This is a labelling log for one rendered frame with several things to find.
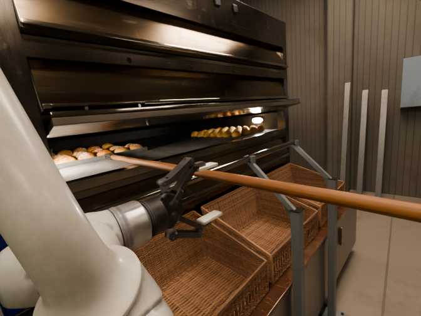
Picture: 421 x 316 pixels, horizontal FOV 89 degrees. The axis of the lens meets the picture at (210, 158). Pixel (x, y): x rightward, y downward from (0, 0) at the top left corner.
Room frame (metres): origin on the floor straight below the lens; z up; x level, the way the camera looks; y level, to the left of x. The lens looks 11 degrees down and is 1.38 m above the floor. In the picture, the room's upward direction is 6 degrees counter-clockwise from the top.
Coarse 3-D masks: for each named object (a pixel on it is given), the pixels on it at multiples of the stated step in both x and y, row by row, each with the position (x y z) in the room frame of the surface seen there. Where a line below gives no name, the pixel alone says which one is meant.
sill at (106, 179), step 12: (276, 132) 1.90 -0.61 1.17; (216, 144) 1.44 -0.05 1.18; (228, 144) 1.44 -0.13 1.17; (240, 144) 1.53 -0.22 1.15; (168, 156) 1.17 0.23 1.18; (180, 156) 1.16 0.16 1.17; (192, 156) 1.22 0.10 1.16; (120, 168) 0.98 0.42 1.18; (132, 168) 0.97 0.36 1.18; (144, 168) 1.01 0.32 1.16; (72, 180) 0.84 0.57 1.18; (84, 180) 0.83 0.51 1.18; (96, 180) 0.86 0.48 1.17; (108, 180) 0.89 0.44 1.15; (72, 192) 0.79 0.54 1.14
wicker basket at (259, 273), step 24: (192, 216) 1.13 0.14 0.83; (168, 240) 1.00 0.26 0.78; (216, 240) 1.04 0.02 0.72; (144, 264) 0.88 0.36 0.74; (192, 264) 1.03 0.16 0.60; (216, 264) 1.03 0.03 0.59; (240, 264) 0.93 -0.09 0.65; (264, 264) 0.81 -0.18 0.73; (168, 288) 0.89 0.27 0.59; (192, 288) 0.87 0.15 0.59; (216, 288) 0.86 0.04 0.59; (240, 288) 0.69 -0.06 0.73; (264, 288) 0.81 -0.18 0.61; (192, 312) 0.75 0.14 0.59; (216, 312) 0.60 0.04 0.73; (240, 312) 0.68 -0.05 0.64
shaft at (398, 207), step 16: (128, 160) 1.07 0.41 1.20; (144, 160) 0.97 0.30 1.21; (208, 176) 0.65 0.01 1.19; (224, 176) 0.60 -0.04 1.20; (240, 176) 0.57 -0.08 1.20; (288, 192) 0.46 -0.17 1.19; (304, 192) 0.44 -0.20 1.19; (320, 192) 0.42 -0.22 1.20; (336, 192) 0.40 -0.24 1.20; (352, 208) 0.38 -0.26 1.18; (368, 208) 0.35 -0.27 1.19; (384, 208) 0.34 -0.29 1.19; (400, 208) 0.32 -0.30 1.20; (416, 208) 0.31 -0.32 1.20
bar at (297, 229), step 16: (288, 144) 1.24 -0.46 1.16; (240, 160) 0.93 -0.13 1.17; (192, 176) 0.74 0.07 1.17; (144, 192) 0.61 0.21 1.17; (96, 208) 0.52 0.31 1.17; (288, 208) 0.85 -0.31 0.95; (336, 208) 1.16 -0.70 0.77; (336, 224) 1.16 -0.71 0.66; (336, 240) 1.16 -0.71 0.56; (304, 288) 0.83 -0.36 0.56; (304, 304) 0.83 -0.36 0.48
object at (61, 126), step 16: (144, 112) 0.88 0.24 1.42; (160, 112) 0.93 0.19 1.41; (176, 112) 0.99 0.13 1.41; (192, 112) 1.05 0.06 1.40; (208, 112) 1.14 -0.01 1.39; (224, 112) 1.29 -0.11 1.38; (240, 112) 1.49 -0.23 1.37; (256, 112) 1.76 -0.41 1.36; (48, 128) 0.74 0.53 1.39; (64, 128) 0.72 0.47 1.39; (80, 128) 0.78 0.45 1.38; (96, 128) 0.85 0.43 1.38; (112, 128) 0.92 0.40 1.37; (128, 128) 1.02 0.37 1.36
